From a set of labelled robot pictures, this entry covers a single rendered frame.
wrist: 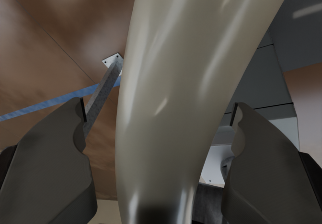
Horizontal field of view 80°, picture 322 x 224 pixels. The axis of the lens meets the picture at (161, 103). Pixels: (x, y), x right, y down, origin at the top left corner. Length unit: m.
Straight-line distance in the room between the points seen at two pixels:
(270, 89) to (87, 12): 1.31
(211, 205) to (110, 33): 1.35
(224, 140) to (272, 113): 0.19
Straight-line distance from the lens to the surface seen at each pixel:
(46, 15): 1.87
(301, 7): 1.48
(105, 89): 1.55
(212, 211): 0.72
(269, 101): 0.79
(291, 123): 0.77
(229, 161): 0.81
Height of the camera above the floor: 1.29
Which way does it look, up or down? 40 degrees down
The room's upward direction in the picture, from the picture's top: 165 degrees counter-clockwise
